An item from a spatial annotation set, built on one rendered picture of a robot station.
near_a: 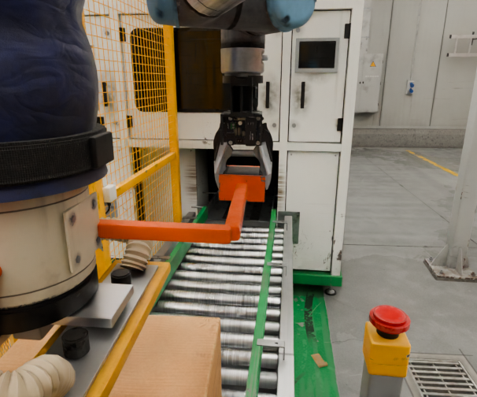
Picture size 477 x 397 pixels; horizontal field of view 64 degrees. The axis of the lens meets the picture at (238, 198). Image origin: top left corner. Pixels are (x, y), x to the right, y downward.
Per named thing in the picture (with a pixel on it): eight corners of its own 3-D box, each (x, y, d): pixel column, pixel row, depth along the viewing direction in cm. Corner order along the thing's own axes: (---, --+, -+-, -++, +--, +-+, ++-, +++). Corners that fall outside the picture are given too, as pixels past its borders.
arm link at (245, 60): (223, 50, 69) (268, 50, 68) (223, 77, 70) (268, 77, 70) (218, 47, 62) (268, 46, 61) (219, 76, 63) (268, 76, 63)
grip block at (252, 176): (223, 187, 79) (223, 165, 78) (264, 189, 79) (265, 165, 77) (218, 200, 71) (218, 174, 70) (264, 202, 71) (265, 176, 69)
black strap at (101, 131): (-17, 144, 56) (-22, 116, 54) (138, 149, 54) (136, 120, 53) (-195, 186, 34) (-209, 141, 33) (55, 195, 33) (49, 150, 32)
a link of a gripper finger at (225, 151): (201, 189, 70) (219, 142, 67) (206, 181, 75) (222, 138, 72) (217, 195, 70) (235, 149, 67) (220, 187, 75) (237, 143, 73)
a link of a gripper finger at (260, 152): (265, 196, 69) (247, 149, 67) (265, 187, 75) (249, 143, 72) (282, 191, 69) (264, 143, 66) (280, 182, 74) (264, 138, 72)
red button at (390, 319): (364, 320, 74) (366, 302, 73) (401, 322, 73) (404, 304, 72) (371, 343, 67) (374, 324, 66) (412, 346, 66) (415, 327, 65)
